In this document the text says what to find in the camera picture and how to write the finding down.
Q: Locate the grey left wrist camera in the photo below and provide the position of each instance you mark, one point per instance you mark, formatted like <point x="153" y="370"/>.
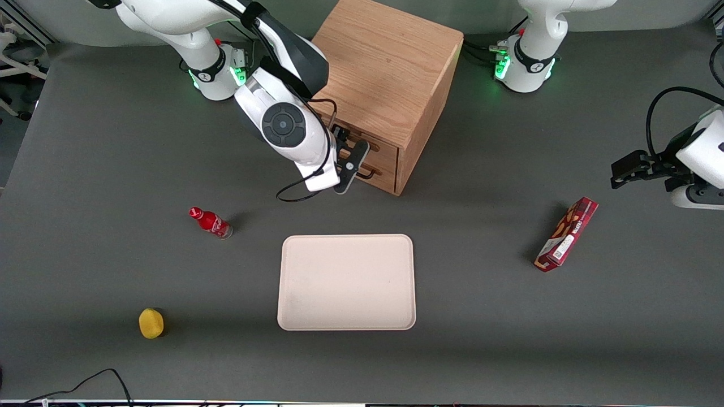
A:
<point x="701" y="198"/>

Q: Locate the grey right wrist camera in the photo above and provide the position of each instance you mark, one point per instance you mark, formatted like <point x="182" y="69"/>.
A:
<point x="352" y="167"/>

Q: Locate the yellow lemon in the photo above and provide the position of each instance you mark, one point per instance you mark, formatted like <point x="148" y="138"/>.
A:
<point x="151" y="323"/>

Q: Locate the wooden drawer cabinet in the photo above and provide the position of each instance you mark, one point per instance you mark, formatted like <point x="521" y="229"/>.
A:
<point x="384" y="68"/>

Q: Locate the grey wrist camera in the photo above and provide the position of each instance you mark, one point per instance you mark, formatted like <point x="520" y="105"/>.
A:
<point x="352" y="167"/>
<point x="701" y="198"/>

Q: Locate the small red soda bottle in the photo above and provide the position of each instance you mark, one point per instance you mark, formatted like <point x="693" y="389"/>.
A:
<point x="212" y="222"/>

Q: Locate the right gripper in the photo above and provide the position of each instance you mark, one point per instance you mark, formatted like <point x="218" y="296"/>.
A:
<point x="340" y="135"/>

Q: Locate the red tartan cookie box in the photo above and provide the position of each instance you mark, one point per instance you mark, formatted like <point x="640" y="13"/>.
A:
<point x="567" y="234"/>

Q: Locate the beige plastic tray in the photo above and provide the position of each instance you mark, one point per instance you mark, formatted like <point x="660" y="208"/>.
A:
<point x="346" y="282"/>

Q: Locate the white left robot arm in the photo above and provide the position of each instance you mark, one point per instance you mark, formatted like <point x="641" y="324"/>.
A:
<point x="534" y="51"/>

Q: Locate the white chair base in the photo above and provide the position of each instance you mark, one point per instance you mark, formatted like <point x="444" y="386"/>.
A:
<point x="17" y="68"/>

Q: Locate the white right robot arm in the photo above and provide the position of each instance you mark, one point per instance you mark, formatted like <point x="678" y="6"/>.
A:
<point x="186" y="17"/>

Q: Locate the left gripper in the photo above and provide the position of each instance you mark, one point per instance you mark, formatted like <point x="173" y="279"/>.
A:
<point x="663" y="164"/>

